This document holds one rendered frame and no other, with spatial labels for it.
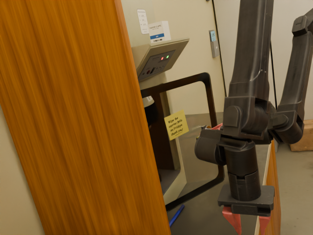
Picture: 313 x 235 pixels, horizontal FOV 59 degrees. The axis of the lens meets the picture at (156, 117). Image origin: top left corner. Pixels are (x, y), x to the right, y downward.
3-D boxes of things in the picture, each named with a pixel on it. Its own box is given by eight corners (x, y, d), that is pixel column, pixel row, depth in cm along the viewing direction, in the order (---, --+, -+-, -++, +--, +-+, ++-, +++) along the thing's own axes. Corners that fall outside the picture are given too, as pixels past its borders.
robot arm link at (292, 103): (310, 12, 88) (321, 37, 93) (291, 18, 92) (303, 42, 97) (289, 126, 69) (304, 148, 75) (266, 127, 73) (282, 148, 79)
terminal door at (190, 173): (154, 217, 87) (125, 93, 77) (224, 179, 101) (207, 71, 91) (155, 218, 86) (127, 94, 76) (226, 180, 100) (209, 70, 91)
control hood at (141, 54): (119, 88, 76) (111, 51, 73) (165, 69, 104) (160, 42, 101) (157, 83, 71) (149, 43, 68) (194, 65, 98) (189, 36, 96)
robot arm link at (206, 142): (240, 105, 49) (267, 112, 54) (194, 102, 58) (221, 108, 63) (230, 173, 49) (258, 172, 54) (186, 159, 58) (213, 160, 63)
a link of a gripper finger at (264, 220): (241, 223, 61) (235, 186, 59) (275, 227, 58) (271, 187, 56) (235, 245, 56) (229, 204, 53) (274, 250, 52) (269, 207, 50)
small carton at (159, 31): (151, 44, 87) (147, 24, 86) (157, 43, 92) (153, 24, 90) (165, 41, 85) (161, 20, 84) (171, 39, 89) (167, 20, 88)
